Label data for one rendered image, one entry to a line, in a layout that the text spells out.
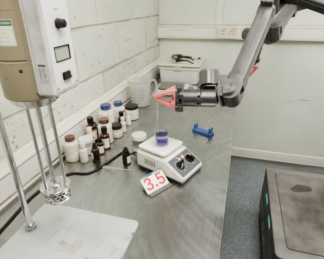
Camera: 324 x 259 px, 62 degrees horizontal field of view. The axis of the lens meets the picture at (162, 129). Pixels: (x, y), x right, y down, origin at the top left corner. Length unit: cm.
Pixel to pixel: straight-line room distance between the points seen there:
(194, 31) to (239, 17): 35
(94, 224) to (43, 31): 51
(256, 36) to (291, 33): 125
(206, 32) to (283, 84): 73
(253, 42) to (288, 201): 89
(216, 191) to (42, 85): 61
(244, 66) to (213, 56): 138
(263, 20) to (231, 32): 118
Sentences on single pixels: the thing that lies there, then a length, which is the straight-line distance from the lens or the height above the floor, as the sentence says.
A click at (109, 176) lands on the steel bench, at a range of 97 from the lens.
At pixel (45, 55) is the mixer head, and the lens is 49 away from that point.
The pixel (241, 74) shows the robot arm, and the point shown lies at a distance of 89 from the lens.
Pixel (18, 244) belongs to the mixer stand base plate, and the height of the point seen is 76.
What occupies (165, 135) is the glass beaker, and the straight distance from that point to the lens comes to 92.
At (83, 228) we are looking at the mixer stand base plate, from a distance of 78.
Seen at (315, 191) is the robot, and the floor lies 36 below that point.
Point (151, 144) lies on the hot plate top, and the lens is 96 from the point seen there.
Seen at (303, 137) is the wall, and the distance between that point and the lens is 254.
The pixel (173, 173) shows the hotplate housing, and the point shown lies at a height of 78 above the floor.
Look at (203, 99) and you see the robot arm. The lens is 87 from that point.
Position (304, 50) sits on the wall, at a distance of 231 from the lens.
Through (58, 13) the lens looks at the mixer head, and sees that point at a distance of 52.
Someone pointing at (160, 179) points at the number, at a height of 77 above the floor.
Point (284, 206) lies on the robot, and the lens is 152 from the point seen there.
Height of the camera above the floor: 130
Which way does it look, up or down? 26 degrees down
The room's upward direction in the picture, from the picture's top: 1 degrees counter-clockwise
